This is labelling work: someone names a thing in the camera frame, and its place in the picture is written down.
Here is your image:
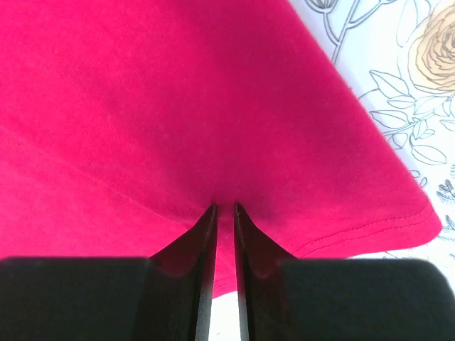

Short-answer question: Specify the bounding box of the bright red t shirt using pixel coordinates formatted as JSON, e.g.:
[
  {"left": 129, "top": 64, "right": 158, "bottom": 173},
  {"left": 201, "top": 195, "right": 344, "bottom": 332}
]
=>
[{"left": 1, "top": 1, "right": 442, "bottom": 296}]

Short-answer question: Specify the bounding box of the floral patterned table mat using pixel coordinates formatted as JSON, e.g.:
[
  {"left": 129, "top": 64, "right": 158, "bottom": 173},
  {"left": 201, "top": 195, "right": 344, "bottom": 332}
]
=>
[{"left": 208, "top": 0, "right": 455, "bottom": 341}]

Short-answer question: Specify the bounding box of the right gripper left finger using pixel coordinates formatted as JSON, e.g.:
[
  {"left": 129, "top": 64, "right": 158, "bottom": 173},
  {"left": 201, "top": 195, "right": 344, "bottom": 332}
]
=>
[{"left": 1, "top": 206, "right": 218, "bottom": 340}]

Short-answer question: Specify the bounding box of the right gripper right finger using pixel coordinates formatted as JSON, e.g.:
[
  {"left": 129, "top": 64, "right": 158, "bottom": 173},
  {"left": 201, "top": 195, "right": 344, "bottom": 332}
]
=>
[{"left": 234, "top": 205, "right": 454, "bottom": 340}]

